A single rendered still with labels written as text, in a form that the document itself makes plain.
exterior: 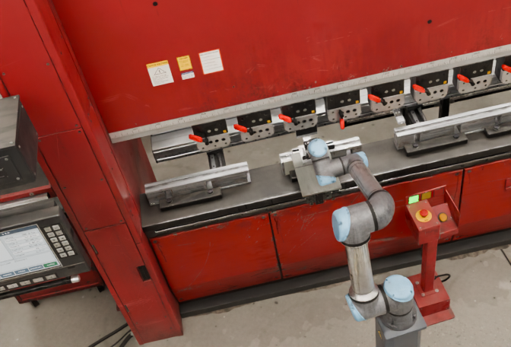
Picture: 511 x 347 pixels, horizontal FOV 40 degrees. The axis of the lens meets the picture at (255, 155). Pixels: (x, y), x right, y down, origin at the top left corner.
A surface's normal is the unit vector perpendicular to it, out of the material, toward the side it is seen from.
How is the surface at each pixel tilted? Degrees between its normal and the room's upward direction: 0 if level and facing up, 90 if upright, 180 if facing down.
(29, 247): 90
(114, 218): 90
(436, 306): 90
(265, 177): 0
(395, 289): 8
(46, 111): 90
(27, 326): 0
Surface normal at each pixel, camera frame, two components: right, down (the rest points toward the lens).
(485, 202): 0.17, 0.71
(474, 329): -0.14, -0.67
